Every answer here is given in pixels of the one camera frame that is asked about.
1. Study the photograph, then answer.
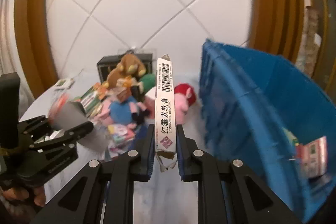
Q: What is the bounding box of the person left hand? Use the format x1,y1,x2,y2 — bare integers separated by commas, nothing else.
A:
1,186,46,207

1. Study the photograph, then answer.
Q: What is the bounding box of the black box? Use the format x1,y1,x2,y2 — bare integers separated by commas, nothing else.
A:
97,53,153,83

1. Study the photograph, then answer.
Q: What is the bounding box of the blue plush toy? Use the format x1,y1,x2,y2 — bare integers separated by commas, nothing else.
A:
109,97,138,126

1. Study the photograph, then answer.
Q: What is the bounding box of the small white green box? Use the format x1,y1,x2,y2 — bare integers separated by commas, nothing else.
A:
53,78,75,90

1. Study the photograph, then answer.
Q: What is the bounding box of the pink tissue pack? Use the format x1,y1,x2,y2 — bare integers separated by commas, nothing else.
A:
46,93,89,140

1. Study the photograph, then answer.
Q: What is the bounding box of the green white medicine box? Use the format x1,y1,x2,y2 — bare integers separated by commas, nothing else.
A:
80,86,105,117

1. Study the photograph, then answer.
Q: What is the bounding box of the blue plastic crate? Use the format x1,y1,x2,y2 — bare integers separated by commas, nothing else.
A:
199,40,335,223

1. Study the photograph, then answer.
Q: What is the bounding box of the green plush toy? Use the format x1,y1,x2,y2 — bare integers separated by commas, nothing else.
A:
139,74,155,94

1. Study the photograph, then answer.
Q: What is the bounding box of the white ointment box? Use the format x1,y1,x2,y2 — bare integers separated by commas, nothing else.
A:
154,54,177,172

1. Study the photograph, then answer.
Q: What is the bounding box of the pink plush pig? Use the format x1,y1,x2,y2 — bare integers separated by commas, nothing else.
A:
174,83,197,124

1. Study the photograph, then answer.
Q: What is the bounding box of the brown plush toy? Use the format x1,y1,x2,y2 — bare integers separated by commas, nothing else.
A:
106,53,146,89

